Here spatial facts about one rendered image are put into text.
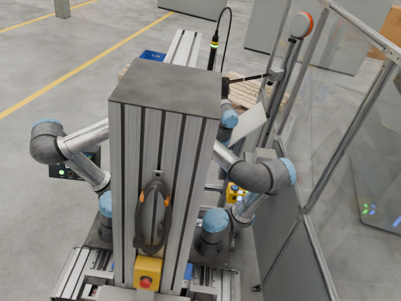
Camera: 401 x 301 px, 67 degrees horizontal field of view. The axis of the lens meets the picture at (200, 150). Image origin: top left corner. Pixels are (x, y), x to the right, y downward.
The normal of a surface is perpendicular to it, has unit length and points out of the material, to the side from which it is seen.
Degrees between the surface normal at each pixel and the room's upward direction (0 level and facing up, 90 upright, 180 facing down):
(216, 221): 8
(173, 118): 90
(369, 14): 90
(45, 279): 0
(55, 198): 0
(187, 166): 90
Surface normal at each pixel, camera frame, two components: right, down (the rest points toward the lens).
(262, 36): -0.28, 0.56
